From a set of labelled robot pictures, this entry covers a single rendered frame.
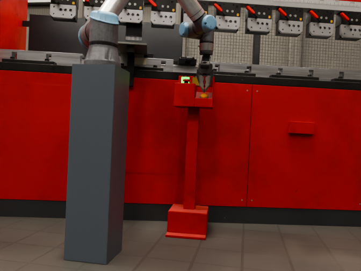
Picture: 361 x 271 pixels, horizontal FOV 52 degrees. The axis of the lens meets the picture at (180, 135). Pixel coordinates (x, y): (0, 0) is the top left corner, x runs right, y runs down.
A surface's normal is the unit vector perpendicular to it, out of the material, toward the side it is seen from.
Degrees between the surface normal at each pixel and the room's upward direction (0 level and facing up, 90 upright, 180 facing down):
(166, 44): 90
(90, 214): 90
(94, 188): 90
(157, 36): 90
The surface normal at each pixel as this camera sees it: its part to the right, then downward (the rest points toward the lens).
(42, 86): 0.07, 0.01
